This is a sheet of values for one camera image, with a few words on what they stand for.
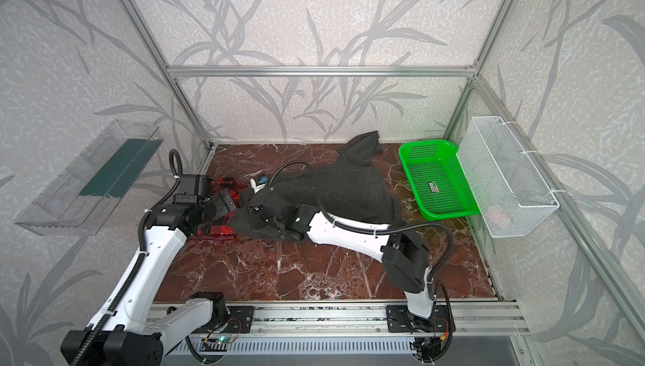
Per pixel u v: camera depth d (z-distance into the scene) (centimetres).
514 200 60
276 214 56
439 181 105
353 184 106
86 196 65
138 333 40
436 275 50
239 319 73
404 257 45
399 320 73
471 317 75
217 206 70
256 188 67
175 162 60
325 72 98
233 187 99
